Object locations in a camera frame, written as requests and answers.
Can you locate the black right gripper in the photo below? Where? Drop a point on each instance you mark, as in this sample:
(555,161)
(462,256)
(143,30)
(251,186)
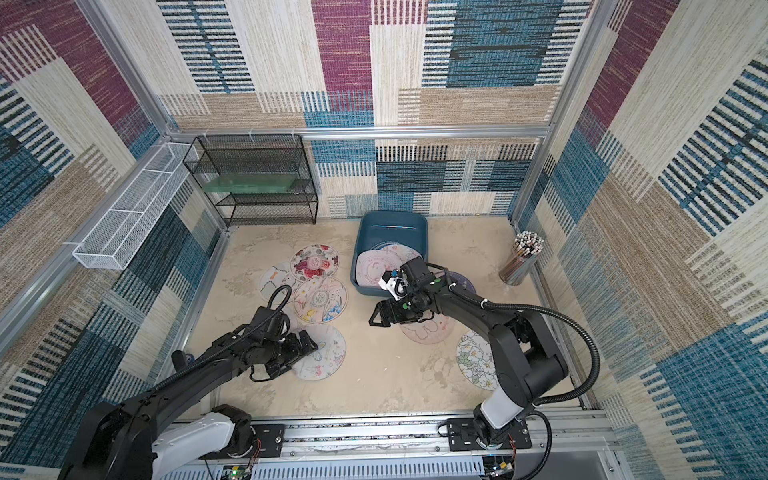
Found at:
(395,309)

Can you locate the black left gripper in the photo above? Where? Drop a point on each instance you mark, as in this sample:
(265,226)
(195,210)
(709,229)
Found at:
(296,352)

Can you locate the white butterfly coaster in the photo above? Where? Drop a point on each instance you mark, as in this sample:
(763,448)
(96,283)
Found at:
(327,359)

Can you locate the pink kitty ring coaster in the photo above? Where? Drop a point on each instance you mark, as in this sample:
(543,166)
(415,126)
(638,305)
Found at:
(372,264)

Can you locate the white pink bunny coaster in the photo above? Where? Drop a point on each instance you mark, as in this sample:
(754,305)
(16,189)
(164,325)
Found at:
(403,252)

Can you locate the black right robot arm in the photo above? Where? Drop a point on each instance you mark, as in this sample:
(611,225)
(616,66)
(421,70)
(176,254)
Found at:
(527,360)

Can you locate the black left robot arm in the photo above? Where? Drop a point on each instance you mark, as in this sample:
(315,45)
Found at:
(115,441)

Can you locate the teal plastic storage box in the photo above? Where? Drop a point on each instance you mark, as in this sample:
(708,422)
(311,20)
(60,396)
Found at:
(382,226)

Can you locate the white colourful doodle coaster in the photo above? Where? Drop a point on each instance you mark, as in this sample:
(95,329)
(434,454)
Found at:
(320,300)

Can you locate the pink bear bow coaster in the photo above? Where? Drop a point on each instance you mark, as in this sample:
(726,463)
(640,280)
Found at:
(430,331)

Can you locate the white cat coaster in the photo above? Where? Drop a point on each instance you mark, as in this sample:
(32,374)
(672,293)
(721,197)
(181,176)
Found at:
(274,277)

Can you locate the purple space bunny coaster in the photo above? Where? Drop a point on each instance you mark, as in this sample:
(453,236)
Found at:
(462,281)

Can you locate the red rose floral coaster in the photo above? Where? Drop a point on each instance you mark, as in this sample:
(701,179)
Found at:
(314,261)

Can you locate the white green floral coaster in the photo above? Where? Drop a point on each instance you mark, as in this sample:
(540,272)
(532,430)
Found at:
(475,361)

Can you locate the clear cup of pencils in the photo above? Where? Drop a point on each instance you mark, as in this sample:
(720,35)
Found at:
(526,248)

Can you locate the green board on shelf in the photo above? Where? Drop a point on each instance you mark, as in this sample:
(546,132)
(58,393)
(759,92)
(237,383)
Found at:
(250,184)

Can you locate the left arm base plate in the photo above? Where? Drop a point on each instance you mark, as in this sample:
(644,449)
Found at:
(263,441)

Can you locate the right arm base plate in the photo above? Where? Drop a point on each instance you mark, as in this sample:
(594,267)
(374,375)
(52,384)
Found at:
(470,434)

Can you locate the black wire mesh shelf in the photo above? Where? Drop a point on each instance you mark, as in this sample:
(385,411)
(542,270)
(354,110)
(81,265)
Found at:
(210,156)

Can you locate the white wire mesh basket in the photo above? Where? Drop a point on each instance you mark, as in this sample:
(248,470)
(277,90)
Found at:
(118,235)

